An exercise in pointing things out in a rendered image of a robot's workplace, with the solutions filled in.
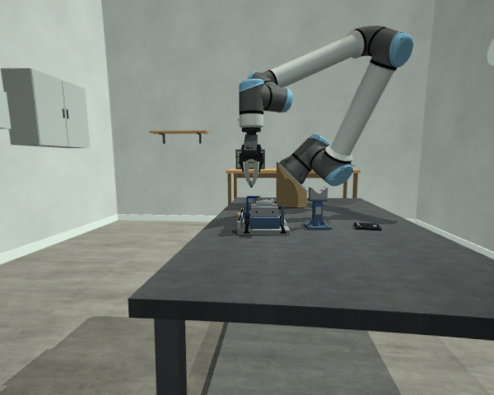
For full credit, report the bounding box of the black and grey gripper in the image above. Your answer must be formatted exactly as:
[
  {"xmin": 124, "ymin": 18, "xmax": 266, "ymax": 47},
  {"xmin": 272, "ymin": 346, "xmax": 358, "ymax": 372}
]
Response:
[{"xmin": 239, "ymin": 127, "xmax": 263, "ymax": 188}]

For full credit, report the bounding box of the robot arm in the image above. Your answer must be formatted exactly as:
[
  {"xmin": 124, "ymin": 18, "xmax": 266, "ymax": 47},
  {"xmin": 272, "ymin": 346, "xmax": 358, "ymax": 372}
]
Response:
[{"xmin": 238, "ymin": 26, "xmax": 413, "ymax": 186}]

